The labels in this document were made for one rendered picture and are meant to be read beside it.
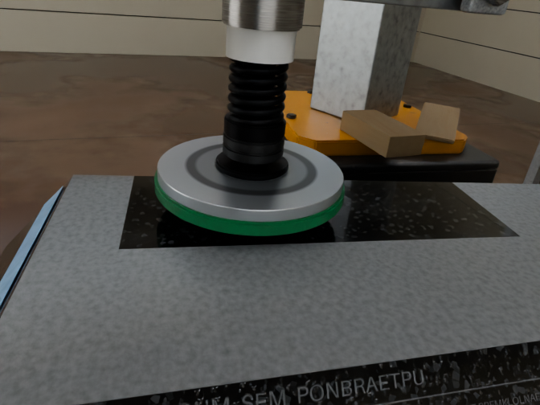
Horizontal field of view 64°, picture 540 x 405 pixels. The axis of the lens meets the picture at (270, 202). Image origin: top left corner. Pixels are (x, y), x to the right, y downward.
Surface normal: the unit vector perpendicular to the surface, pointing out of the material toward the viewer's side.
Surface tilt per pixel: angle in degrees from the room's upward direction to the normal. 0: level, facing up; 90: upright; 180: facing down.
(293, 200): 0
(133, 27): 90
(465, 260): 0
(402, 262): 0
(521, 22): 90
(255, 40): 90
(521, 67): 90
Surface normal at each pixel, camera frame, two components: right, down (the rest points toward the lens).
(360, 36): -0.71, 0.27
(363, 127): -0.92, 0.11
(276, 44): 0.45, 0.45
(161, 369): 0.08, -0.88
